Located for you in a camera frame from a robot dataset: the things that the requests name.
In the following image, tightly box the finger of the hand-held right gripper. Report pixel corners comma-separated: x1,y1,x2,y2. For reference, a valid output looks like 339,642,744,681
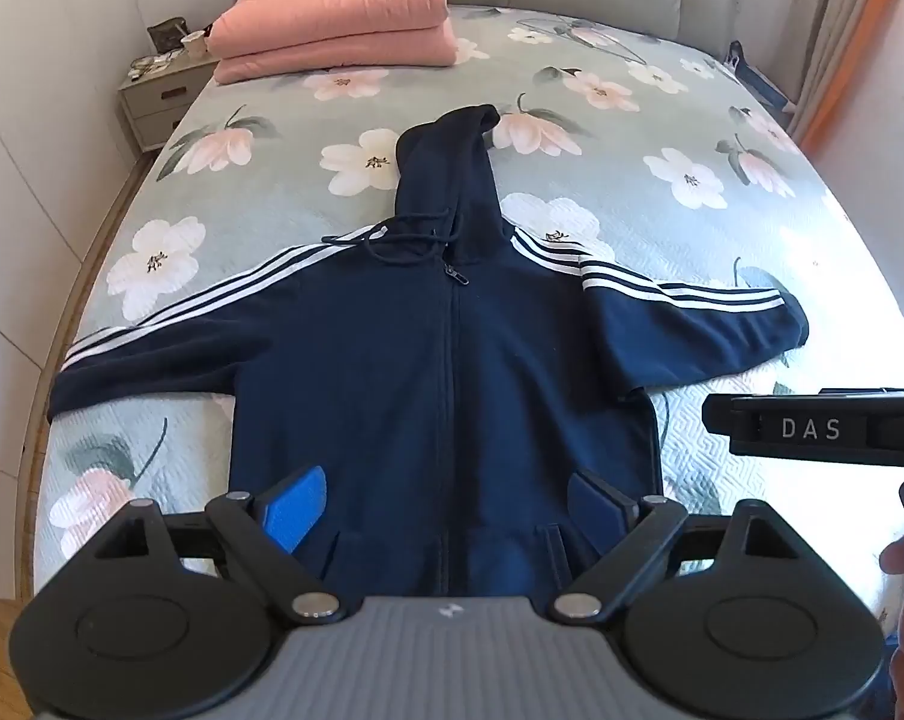
702,392,762,437

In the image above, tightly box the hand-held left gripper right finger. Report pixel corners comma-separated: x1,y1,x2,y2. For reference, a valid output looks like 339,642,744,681
544,469,815,623

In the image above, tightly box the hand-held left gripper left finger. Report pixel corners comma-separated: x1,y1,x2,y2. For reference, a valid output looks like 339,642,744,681
69,465,346,622

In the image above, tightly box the navy striped zip hoodie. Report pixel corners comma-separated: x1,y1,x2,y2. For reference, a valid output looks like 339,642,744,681
47,103,811,601

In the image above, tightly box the dark blue bedside object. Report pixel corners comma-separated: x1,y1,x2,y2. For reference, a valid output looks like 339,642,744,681
724,40,794,115

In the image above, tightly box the bed with floral bedspread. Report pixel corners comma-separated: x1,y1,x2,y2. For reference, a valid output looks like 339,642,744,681
30,1,904,601

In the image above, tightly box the beige curtain with orange edge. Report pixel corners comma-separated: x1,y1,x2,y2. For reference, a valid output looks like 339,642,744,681
786,0,904,158

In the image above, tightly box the grey nightstand with drawers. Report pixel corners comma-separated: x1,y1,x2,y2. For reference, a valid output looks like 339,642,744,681
116,45,222,155

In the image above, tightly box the white wardrobe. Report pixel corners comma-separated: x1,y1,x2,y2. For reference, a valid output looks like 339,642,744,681
0,0,232,601

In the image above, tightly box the folded pink quilt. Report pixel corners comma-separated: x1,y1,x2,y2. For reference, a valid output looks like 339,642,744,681
208,0,459,85

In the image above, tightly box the thin wire clothes hanger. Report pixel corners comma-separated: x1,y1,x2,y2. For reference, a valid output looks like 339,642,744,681
518,15,652,67

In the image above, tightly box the dark picture frame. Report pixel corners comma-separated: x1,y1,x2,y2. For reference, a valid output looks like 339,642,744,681
146,17,187,52

